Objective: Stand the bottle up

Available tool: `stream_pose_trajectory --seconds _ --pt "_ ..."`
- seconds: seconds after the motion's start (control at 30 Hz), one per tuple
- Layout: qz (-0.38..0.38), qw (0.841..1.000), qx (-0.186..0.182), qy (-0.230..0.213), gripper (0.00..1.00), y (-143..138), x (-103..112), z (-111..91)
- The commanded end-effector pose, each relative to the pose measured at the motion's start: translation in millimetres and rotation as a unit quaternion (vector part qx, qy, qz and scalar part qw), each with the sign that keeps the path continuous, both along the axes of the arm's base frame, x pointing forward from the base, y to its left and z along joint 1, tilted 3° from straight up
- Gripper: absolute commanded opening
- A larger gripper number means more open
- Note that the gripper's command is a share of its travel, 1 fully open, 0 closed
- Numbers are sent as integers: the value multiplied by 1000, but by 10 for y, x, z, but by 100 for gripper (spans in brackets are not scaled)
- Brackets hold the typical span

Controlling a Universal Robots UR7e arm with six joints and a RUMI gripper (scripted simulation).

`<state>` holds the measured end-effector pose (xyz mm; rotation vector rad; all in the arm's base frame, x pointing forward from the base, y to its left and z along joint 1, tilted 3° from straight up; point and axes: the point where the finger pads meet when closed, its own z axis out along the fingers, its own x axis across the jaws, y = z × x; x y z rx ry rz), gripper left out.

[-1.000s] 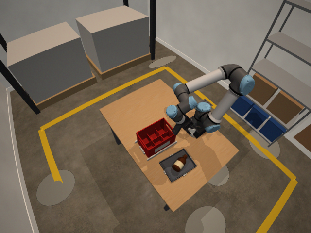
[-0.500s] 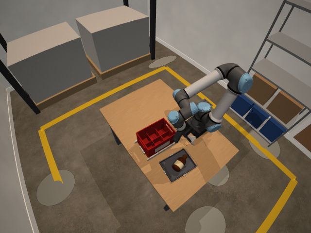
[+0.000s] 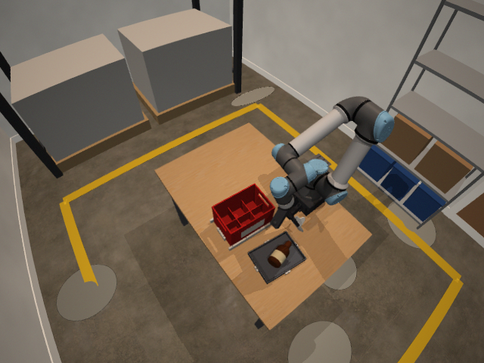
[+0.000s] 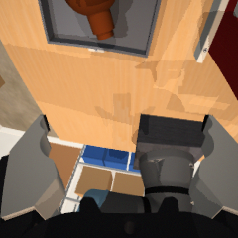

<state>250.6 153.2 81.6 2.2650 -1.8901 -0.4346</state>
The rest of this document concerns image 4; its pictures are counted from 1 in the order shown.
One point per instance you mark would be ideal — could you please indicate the red plastic bottle crate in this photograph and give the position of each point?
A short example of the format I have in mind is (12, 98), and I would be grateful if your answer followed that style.
(224, 46)

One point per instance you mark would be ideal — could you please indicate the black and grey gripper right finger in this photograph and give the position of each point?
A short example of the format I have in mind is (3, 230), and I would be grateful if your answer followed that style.
(214, 186)

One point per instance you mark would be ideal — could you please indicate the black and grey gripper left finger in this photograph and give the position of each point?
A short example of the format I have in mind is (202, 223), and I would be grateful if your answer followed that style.
(31, 188)

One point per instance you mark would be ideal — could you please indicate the brown glass bottle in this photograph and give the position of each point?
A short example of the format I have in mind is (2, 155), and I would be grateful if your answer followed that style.
(98, 14)

